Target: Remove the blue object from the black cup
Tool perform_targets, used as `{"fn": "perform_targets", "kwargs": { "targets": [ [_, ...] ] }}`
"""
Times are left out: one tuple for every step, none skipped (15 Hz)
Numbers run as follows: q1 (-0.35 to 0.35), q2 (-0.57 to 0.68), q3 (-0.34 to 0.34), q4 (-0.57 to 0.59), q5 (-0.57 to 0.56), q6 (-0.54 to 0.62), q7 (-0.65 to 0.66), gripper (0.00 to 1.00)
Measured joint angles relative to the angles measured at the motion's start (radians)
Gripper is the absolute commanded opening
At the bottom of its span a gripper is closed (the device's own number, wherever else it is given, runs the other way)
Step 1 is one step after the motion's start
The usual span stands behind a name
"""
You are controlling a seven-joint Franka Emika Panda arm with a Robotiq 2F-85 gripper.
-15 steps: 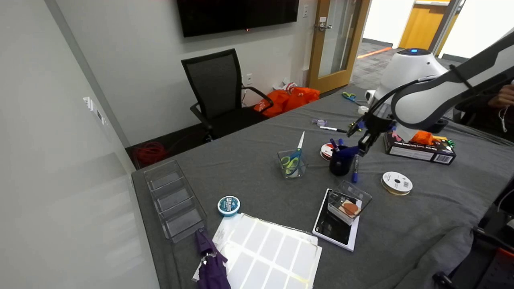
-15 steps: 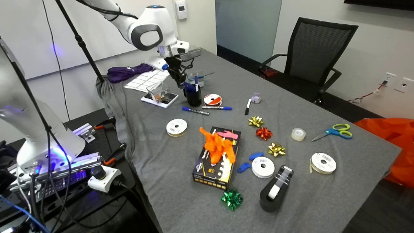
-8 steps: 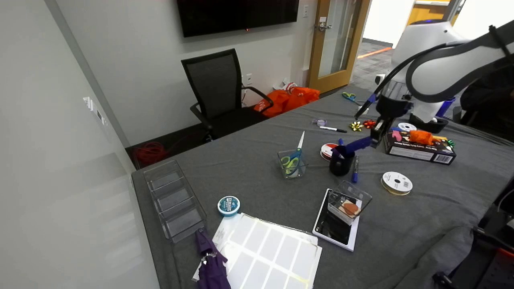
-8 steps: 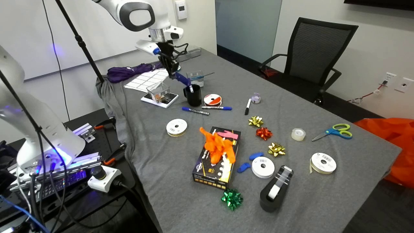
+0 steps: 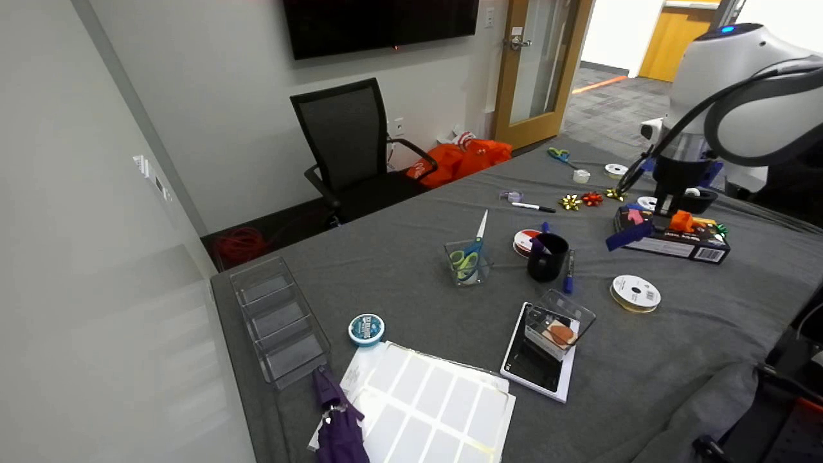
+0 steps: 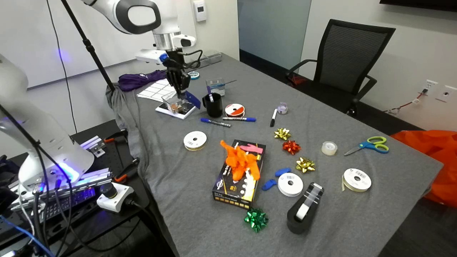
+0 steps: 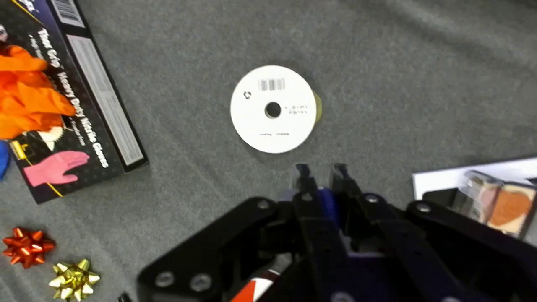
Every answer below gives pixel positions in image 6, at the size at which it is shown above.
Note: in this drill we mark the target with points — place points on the gold gift bow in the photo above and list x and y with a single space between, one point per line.
305 165
282 134

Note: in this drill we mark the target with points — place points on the black control box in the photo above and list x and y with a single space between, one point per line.
68 203

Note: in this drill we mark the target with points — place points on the white wall plate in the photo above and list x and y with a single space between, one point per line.
446 94

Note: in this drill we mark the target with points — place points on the red and white ribbon spool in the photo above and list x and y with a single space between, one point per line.
234 110

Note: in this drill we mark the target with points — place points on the red gift bow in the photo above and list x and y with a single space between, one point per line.
291 147

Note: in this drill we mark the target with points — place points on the sheet of white labels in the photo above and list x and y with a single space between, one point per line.
157 91

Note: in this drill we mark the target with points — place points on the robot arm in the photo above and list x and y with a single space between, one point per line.
53 142

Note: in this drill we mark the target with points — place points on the black glove box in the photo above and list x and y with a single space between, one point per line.
232 194

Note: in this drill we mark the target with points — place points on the blue marker with white band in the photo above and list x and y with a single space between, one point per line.
210 94

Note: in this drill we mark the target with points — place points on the white emergency stop box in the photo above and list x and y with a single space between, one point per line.
114 200

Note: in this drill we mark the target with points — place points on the white notepad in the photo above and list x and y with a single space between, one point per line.
185 113

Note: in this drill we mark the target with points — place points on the purple cloth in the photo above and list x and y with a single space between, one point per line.
139 80

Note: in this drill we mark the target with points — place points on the orange plastic bag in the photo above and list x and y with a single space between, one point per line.
435 153

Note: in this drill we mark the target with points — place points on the aluminium bracket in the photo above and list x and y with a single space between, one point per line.
93 145

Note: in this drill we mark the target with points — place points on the frosted glass panel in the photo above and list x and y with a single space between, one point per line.
275 32

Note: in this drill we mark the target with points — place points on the white wall thermostat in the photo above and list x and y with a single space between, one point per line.
199 10

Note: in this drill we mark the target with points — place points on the blue flat piece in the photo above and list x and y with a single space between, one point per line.
193 100

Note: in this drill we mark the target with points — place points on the grey table cloth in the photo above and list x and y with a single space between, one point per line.
321 214

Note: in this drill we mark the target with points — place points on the black marker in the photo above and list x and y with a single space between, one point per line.
273 117

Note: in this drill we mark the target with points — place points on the clear box with blue contents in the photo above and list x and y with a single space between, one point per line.
216 86

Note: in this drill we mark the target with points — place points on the small teal tape roll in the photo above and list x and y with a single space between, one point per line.
193 75

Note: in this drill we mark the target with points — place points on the green gift bow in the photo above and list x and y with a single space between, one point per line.
256 220

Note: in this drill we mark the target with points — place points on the black cup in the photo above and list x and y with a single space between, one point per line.
214 109

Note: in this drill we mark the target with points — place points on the black office chair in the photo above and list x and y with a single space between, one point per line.
346 57

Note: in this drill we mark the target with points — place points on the clear tape roll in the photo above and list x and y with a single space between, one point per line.
329 148

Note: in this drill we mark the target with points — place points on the thin black stick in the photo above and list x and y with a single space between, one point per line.
230 82

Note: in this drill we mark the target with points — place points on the orange glove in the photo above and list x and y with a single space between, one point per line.
239 162

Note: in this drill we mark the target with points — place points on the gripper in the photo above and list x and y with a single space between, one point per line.
175 64

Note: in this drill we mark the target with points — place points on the white wall socket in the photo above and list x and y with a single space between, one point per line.
431 85

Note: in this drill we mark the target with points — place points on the black tape dispenser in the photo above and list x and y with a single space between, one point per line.
307 208

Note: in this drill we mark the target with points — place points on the clear plastic tray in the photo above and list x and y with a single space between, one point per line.
210 57

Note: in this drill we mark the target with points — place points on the whiteboard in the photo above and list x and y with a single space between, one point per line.
39 39

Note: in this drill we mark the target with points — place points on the clear plastic box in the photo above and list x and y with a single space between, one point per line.
173 105

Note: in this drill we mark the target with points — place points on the dark wall screen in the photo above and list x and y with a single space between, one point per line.
421 4

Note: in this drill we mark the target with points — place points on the blue and green scissors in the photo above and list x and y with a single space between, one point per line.
371 145

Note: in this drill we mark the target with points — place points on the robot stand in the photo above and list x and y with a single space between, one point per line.
107 228

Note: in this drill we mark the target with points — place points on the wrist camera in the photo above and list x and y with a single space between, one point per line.
150 56

